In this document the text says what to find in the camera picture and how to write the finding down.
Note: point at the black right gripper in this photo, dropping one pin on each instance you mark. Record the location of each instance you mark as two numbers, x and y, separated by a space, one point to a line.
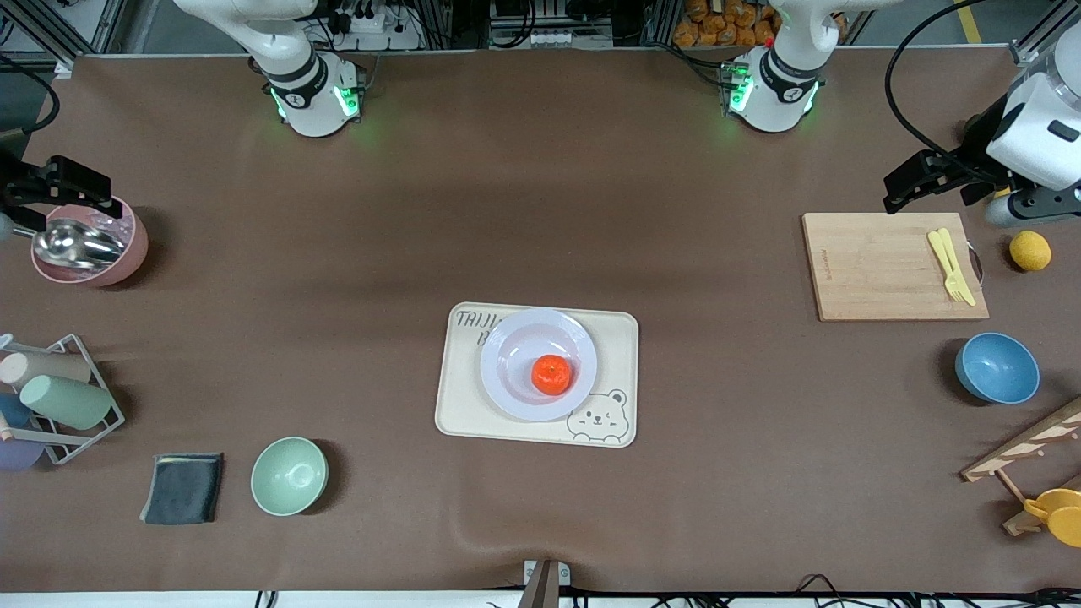
19 186

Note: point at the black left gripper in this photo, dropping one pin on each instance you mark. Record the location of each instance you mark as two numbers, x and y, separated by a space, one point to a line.
978 149

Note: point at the orange mandarin fruit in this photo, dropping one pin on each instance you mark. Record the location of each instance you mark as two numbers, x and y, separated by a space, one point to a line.
551 375

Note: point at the pale lilac round plate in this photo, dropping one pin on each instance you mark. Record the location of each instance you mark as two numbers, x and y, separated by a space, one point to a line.
515 363

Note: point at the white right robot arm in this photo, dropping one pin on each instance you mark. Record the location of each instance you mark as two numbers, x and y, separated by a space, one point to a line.
308 93

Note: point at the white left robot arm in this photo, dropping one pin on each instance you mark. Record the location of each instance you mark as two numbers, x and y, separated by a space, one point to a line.
781 76

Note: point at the metal scoop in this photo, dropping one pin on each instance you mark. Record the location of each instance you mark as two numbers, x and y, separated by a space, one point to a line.
76 245

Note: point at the pink bowl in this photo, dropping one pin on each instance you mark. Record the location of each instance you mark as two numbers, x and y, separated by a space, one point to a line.
131 253

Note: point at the yellow plastic fork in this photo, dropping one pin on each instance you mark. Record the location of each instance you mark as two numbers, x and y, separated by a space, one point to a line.
943 257

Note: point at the wooden cutting board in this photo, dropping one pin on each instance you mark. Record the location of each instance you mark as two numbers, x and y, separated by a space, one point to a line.
878 270

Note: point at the yellow plastic knife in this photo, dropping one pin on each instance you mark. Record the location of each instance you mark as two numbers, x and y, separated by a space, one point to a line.
961 274

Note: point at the large yellow lemon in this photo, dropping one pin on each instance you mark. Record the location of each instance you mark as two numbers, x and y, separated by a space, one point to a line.
1030 251

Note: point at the beige cup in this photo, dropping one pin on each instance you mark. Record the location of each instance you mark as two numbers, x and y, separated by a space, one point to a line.
51 367

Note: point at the blue bowl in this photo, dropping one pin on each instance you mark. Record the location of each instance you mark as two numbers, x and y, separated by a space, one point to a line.
998 367

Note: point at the mint green cup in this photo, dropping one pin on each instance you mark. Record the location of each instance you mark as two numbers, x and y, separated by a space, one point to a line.
67 401

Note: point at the blue cup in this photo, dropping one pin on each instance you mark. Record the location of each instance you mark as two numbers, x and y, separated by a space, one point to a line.
13 409

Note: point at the purple cup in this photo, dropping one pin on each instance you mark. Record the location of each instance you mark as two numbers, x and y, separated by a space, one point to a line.
17 454

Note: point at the wooden peg drying rack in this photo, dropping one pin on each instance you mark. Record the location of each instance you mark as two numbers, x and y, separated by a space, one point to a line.
1022 443

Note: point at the dark grey folded cloth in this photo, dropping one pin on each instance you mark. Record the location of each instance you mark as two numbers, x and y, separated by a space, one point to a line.
181 490

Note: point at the pale green bowl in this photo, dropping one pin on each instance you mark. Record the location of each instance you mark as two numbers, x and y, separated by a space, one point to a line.
289 477

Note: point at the yellow cup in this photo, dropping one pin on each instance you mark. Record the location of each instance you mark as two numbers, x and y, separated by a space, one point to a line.
1060 517

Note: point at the long white power strip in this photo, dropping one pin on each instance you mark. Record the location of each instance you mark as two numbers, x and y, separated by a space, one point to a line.
547 38

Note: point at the cream tray with bear print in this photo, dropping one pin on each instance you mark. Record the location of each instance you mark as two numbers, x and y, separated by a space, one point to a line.
460 405

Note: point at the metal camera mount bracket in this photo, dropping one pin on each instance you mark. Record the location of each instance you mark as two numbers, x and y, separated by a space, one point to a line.
545 583

